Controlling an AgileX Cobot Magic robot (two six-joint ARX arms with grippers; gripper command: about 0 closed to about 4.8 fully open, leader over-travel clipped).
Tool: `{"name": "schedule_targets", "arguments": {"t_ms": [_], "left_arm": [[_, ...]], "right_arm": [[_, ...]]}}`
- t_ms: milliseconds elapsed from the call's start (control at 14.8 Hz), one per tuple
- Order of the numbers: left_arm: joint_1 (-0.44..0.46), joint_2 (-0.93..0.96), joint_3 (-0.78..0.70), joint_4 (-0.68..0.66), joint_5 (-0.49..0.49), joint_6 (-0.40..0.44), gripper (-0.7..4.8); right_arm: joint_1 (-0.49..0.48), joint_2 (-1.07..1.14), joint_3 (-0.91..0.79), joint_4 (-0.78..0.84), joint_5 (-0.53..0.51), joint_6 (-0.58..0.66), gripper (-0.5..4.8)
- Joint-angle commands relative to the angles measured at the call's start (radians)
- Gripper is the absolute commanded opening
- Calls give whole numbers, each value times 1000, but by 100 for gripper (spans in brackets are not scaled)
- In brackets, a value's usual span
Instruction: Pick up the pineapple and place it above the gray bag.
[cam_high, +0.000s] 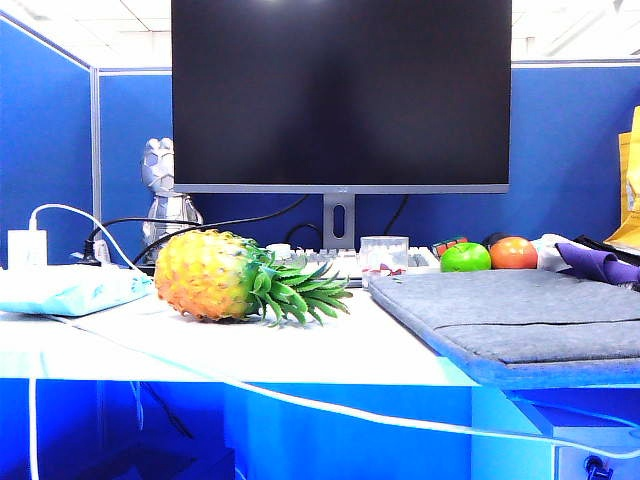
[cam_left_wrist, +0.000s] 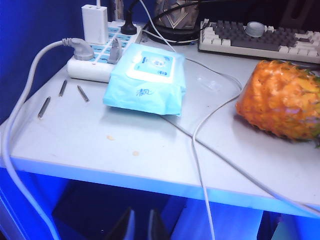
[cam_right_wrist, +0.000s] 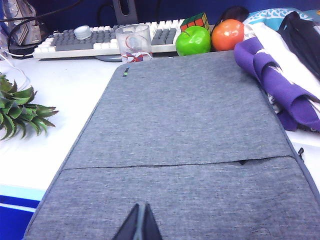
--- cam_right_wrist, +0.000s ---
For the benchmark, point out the purple cloth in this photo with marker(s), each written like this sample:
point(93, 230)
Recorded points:
point(275, 80)

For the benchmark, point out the green apple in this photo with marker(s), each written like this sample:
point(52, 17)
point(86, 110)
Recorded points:
point(192, 41)

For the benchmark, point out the black bag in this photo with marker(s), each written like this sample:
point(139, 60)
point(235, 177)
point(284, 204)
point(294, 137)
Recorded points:
point(302, 37)

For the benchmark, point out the orange round fruit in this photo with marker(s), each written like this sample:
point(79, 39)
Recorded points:
point(227, 35)

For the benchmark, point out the teal patterned fabric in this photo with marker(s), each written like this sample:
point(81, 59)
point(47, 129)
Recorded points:
point(267, 15)

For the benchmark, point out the Rubik's cube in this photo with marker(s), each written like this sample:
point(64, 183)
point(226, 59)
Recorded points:
point(197, 20)

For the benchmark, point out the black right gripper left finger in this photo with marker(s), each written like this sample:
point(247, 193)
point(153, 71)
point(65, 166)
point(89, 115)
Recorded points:
point(128, 225)

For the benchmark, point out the orange plastic pineapple green crown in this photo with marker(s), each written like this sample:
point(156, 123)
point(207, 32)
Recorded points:
point(15, 110)

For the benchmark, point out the clear glass cup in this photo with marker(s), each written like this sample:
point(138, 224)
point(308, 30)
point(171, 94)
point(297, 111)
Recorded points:
point(133, 37)

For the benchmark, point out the black computer monitor gray stand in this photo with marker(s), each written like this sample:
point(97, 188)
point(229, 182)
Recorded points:
point(134, 15)

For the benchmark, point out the black computer mouse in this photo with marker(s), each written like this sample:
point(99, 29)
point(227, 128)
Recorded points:
point(236, 12)

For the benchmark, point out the silver faceted figurine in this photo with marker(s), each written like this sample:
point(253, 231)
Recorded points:
point(25, 32)

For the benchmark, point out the white and gray keyboard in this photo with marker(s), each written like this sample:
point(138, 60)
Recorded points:
point(75, 41)

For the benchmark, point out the white cloth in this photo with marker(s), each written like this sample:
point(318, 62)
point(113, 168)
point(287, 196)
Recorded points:
point(270, 42)

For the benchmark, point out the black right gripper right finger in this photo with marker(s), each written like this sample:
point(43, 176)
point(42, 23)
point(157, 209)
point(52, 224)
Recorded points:
point(151, 225)

